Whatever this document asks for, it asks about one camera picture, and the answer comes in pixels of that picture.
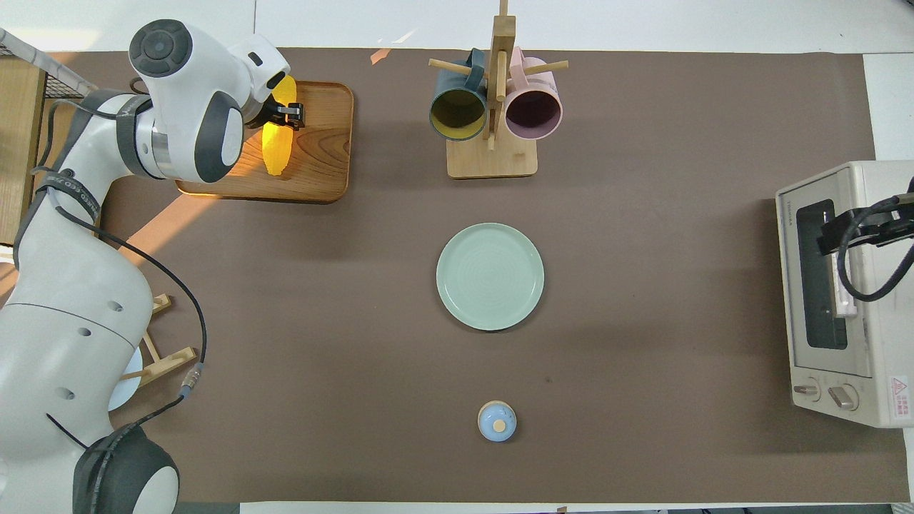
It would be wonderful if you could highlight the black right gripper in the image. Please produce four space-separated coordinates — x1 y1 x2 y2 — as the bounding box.
818 202 914 256

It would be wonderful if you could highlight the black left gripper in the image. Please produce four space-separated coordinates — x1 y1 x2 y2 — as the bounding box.
246 96 306 131

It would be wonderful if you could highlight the yellow corn cob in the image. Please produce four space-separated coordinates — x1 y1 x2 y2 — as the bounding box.
261 74 298 178

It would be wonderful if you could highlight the cream toaster oven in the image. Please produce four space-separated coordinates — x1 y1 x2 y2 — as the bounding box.
775 161 914 429

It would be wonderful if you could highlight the pale green plate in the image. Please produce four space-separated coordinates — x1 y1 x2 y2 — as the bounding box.
436 223 545 332

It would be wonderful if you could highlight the wooden serving tray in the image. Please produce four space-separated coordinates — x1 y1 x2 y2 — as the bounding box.
175 80 355 205

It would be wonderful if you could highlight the dark teal mug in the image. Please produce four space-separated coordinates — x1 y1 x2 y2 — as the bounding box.
428 49 488 142

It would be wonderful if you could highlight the wooden mug tree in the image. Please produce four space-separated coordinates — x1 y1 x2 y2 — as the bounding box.
428 0 570 179

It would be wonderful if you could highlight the pink mug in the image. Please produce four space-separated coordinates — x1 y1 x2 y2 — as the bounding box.
504 47 564 141

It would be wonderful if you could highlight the brown table mat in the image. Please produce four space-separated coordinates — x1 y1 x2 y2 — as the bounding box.
93 47 912 505

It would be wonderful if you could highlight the wooden plate rack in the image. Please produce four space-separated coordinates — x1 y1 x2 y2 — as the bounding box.
121 293 198 390

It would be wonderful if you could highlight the light blue plate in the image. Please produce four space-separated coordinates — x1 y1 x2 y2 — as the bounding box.
107 346 143 413

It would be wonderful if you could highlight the blue lid with wooden knob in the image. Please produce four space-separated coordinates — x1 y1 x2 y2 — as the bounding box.
477 400 518 443

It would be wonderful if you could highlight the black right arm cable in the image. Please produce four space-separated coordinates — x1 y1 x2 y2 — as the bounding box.
837 191 914 303

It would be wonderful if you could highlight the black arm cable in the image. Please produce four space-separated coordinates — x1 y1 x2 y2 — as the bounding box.
837 191 914 303
32 99 209 452

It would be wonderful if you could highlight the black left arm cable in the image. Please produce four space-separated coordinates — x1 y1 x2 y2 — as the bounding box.
32 99 209 452

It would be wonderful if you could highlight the black wire basket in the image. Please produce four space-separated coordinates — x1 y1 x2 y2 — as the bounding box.
0 41 90 101

